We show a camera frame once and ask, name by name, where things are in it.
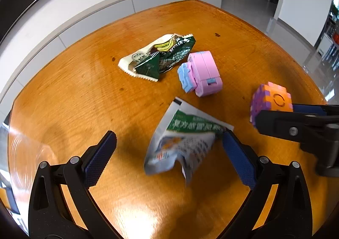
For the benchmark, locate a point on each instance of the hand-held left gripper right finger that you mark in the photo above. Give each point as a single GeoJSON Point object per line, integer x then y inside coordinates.
{"type": "Point", "coordinates": [238, 159]}

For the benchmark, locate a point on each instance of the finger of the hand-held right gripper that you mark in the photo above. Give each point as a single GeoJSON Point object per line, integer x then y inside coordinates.
{"type": "Point", "coordinates": [278, 122]}
{"type": "Point", "coordinates": [309, 109]}

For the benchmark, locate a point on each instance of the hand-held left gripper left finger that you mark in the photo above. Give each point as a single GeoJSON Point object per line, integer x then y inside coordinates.
{"type": "Point", "coordinates": [102, 159]}

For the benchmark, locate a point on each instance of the colourful puzzle cube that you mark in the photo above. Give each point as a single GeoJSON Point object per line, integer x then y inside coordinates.
{"type": "Point", "coordinates": [275, 96]}

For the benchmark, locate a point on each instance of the grey green paper sachet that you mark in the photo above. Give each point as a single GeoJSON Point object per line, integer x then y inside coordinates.
{"type": "Point", "coordinates": [182, 146]}

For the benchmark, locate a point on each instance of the clear plastic bag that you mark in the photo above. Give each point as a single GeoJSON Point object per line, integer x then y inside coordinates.
{"type": "Point", "coordinates": [26, 149]}

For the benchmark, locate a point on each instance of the pink and blue block toy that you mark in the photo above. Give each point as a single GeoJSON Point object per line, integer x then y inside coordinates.
{"type": "Point", "coordinates": [204, 69]}

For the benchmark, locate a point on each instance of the green snack wrapper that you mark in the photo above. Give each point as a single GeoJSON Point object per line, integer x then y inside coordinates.
{"type": "Point", "coordinates": [169, 53]}

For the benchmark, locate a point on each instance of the white low cabinet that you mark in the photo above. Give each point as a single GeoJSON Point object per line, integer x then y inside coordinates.
{"type": "Point", "coordinates": [79, 16]}

